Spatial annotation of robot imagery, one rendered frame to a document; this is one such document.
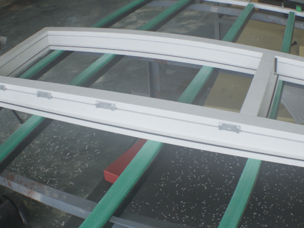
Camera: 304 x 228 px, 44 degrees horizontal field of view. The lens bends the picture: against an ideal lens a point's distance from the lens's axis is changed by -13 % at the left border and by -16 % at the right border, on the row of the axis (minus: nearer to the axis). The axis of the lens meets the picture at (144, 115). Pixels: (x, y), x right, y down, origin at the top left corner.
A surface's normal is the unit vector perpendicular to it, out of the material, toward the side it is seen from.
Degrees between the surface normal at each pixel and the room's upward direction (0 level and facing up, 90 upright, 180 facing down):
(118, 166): 0
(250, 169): 0
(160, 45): 90
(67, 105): 90
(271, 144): 90
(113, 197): 0
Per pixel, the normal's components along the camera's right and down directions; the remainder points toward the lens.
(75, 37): -0.41, 0.49
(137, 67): -0.06, -0.86
